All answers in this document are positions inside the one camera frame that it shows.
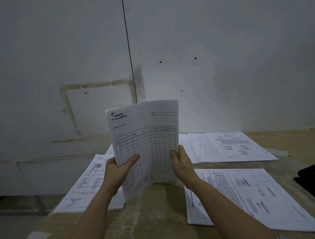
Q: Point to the person's left forearm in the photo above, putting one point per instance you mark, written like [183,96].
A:
[92,216]

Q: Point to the person's left hand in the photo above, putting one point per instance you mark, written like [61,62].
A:
[113,174]

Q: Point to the black object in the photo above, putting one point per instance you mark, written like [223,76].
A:
[306,178]

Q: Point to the person's left thumb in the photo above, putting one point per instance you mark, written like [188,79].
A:
[129,162]

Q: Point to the paper stack with colour diagrams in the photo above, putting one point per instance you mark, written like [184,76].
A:
[88,187]

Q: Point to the paper stack with stamped letter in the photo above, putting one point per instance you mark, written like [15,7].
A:
[248,197]

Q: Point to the white form sheets with table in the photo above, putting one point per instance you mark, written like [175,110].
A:
[147,137]

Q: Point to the person's right thumb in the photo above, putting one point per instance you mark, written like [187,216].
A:
[174,160]

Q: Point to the plain white paper sheet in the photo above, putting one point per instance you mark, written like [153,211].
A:
[110,150]

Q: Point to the white sheet with faint table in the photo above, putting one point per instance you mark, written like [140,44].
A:
[185,145]

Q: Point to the person's right forearm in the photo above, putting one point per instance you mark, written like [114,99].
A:
[228,211]

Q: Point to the person's right hand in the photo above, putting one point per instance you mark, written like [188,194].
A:
[184,170]

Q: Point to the thick paper stack with letter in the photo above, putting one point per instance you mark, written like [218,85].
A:
[233,147]

